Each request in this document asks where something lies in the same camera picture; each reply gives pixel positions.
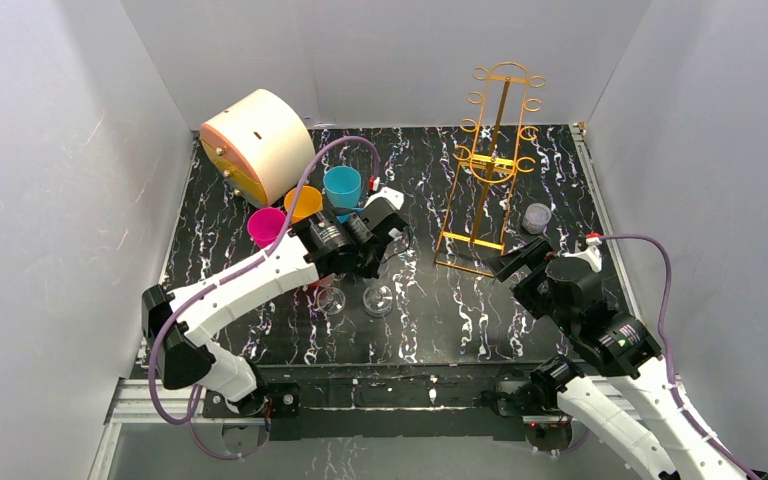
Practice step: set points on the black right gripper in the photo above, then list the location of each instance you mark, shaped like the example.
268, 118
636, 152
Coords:
525, 263

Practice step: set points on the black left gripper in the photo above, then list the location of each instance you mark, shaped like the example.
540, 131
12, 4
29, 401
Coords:
371, 258

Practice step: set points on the teal wine glass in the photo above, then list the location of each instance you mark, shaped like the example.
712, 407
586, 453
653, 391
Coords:
343, 187

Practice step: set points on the orange wine glass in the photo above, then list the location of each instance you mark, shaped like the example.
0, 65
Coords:
310, 201

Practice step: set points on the clear wine glass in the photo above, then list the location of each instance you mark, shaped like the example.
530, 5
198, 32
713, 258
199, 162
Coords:
378, 300
329, 299

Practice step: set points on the clear wine glass front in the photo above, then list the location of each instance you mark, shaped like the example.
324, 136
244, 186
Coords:
329, 299

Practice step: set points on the magenta wine glass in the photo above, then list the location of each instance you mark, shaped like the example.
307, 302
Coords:
264, 225

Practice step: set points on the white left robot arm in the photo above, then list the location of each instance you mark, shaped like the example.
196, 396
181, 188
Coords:
180, 325

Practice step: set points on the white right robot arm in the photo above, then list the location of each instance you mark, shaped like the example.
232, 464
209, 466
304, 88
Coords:
665, 437

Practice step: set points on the gold wine glass rack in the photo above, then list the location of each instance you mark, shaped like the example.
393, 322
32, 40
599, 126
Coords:
486, 167

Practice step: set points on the small grey glitter jar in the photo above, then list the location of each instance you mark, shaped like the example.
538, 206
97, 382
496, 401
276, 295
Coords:
536, 218

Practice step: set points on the round beige box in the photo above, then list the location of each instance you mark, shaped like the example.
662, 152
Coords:
259, 145

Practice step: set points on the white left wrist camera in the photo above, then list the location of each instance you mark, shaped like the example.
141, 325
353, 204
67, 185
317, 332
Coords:
378, 190

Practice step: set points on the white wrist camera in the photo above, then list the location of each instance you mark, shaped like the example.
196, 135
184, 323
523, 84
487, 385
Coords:
378, 190
591, 254

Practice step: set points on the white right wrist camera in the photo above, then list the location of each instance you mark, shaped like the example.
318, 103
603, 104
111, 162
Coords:
591, 254

